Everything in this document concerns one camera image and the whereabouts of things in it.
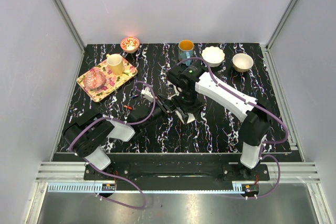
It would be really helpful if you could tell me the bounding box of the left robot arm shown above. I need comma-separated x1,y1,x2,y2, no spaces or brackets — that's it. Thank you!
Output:
62,95,176,180

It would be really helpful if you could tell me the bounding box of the blue butterfly mug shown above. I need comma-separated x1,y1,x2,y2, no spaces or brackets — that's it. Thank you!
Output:
178,40,194,61

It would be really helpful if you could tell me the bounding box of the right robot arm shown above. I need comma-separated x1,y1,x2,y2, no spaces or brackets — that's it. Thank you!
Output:
167,61,272,180

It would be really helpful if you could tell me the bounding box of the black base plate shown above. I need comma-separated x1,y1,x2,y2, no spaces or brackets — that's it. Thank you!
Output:
83,153,271,183

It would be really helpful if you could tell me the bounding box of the yellow cup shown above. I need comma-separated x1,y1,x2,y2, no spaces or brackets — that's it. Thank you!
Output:
107,54,124,76

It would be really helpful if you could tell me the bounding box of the white scalloped bowl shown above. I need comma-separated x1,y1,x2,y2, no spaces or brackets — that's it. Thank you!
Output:
201,46,225,67

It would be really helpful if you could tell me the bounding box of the beige bowl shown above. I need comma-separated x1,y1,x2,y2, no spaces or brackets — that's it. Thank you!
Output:
232,53,254,73

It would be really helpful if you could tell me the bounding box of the white remote control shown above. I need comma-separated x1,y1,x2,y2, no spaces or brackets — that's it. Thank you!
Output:
175,110,195,124

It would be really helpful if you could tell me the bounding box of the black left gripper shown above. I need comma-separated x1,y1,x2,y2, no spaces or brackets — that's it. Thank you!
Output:
140,94,178,130

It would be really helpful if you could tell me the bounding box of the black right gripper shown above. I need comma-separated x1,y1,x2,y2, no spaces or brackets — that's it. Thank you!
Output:
171,89,204,123

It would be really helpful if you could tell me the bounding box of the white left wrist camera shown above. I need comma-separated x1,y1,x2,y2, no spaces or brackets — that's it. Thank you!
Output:
141,87,155,103

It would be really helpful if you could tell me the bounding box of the floral serving tray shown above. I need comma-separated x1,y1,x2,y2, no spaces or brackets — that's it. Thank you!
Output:
77,59,138,102

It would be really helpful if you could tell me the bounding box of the pink patterned glass bowl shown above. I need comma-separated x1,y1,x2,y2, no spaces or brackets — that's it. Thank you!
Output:
83,70,106,89

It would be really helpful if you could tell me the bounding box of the red small battery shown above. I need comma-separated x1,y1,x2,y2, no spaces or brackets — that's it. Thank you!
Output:
124,105,133,110

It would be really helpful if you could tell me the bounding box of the red patterned small bowl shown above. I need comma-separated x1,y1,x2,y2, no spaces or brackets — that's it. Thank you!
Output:
120,36,140,54

